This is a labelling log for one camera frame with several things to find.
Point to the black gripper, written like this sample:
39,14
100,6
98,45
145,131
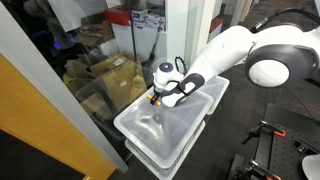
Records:
158,92

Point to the orange plastic cylinder object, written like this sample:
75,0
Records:
157,102

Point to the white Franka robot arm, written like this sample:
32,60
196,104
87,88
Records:
233,50

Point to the translucent plastic storage bin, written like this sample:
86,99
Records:
160,133

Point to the large brown cardboard box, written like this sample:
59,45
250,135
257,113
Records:
120,83

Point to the clear plastic storage bin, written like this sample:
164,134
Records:
166,168

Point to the white and blue boxes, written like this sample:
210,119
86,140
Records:
150,18

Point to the crumpled brown cardboard sheet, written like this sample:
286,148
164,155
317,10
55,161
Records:
78,68

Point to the red box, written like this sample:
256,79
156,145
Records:
116,15

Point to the red and white partition panel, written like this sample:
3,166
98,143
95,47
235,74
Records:
216,25

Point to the black perforated breadboard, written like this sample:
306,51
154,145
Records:
290,146

